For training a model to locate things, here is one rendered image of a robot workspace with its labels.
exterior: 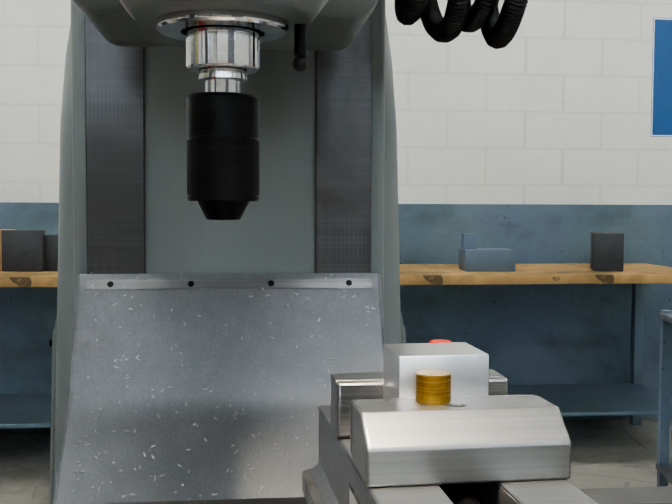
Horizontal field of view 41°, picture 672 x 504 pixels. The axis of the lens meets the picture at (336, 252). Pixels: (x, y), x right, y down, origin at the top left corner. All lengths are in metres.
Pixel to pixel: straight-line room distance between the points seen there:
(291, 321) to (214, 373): 0.10
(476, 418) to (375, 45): 0.53
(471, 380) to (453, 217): 4.33
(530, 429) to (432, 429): 0.06
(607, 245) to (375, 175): 3.55
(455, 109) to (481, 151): 0.27
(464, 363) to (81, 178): 0.52
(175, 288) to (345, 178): 0.21
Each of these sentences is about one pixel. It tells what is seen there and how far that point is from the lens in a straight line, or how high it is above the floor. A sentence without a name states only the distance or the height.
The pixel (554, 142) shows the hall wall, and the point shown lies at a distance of 5.09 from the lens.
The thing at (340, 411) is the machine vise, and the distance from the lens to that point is 0.64.
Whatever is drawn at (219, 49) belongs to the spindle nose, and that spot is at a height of 1.29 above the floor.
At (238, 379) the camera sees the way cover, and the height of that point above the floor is 1.02.
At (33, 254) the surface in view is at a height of 0.96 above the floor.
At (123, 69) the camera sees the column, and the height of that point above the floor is 1.33.
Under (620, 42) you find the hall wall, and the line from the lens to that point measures 5.29.
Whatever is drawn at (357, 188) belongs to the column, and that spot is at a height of 1.21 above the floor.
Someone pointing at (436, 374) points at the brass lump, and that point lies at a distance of 0.57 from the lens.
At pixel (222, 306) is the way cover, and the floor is 1.09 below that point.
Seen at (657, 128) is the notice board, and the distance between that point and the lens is 5.32.
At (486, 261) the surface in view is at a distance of 4.31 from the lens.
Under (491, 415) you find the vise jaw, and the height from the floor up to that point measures 1.07.
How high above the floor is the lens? 1.19
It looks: 3 degrees down
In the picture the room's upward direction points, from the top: straight up
